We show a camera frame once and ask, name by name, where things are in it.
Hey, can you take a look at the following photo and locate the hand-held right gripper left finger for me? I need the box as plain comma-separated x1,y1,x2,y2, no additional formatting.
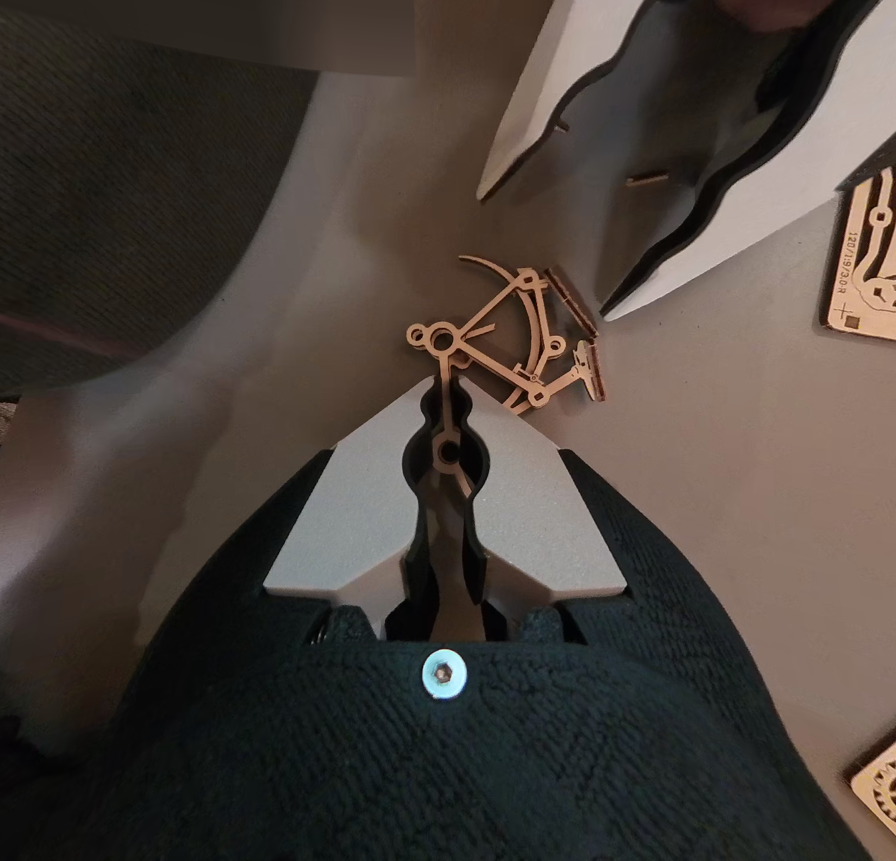
265,376,449,639

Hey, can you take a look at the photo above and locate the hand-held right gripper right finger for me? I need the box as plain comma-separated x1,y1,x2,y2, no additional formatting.
454,376,628,639

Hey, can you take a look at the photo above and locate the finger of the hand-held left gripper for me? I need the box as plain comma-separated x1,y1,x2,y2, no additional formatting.
476,0,722,204
599,0,896,323

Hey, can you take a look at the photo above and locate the wooden model frame assembly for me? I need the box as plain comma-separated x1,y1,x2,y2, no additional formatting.
407,254,607,508

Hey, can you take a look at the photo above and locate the wooden parts sheet with cutouts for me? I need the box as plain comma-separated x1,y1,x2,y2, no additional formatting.
819,166,896,344

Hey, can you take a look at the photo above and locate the wooden parts sheet with gear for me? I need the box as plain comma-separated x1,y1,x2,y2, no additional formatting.
843,741,896,819

